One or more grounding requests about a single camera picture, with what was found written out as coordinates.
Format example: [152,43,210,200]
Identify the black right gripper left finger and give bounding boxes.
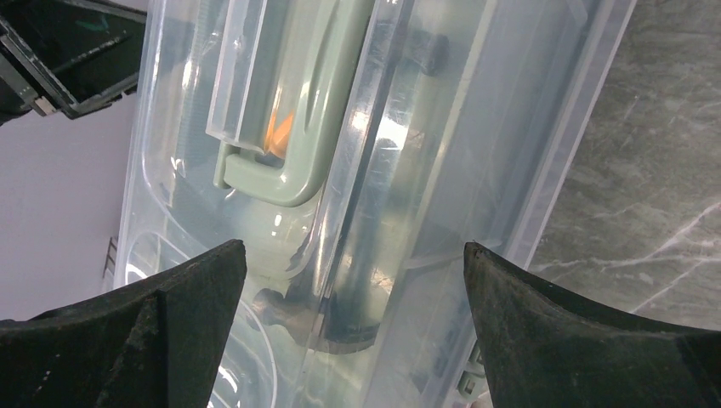
[1,239,247,407]

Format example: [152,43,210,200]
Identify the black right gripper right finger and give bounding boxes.
[463,241,720,407]

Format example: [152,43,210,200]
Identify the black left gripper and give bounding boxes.
[1,1,147,123]

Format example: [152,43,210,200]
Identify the green toolbox with clear lid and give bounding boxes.
[115,1,634,407]

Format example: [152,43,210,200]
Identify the orange handled screwdriver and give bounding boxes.
[264,111,294,159]

